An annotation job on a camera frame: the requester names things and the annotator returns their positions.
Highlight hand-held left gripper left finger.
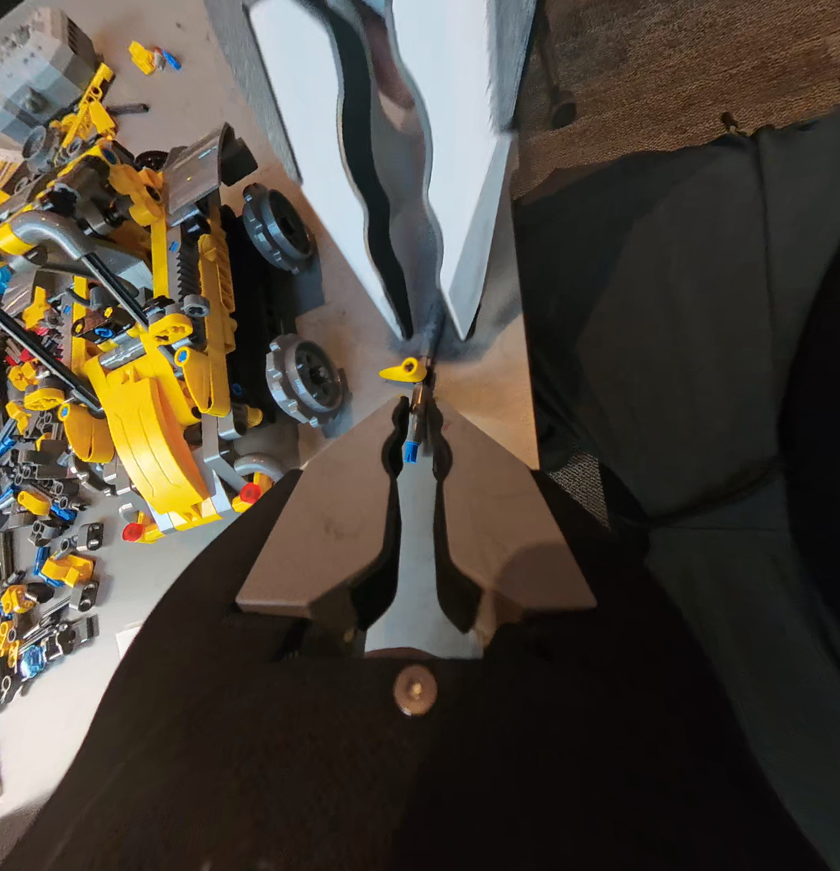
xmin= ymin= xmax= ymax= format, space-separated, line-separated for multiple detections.
xmin=236 ymin=396 xmax=408 ymax=631

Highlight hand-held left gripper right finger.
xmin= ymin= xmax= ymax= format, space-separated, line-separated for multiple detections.
xmin=425 ymin=399 xmax=598 ymax=645

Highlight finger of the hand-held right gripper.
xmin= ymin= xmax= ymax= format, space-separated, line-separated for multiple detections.
xmin=248 ymin=0 xmax=415 ymax=341
xmin=386 ymin=0 xmax=519 ymax=341

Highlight grey axle pin blue tip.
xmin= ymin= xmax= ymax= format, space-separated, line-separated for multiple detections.
xmin=403 ymin=381 xmax=437 ymax=465

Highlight grey axle sleeve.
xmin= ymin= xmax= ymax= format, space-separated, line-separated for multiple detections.
xmin=420 ymin=309 xmax=448 ymax=365

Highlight grey desk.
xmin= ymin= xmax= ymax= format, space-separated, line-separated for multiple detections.
xmin=0 ymin=0 xmax=540 ymax=858

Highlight black chair base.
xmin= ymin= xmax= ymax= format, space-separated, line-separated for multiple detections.
xmin=535 ymin=14 xmax=579 ymax=130

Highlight yellow long beam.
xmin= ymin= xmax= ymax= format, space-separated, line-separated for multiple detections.
xmin=62 ymin=64 xmax=116 ymax=137

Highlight yellow toy brick vehicle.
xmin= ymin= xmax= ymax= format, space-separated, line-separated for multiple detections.
xmin=0 ymin=122 xmax=346 ymax=545

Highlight grey brick motor block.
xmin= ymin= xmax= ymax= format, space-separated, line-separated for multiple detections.
xmin=0 ymin=7 xmax=101 ymax=147

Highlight grey wheel hub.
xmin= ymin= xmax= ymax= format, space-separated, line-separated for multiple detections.
xmin=21 ymin=126 xmax=63 ymax=171

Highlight pile of loose brick pieces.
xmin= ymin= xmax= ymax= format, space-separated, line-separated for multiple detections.
xmin=0 ymin=381 xmax=104 ymax=715

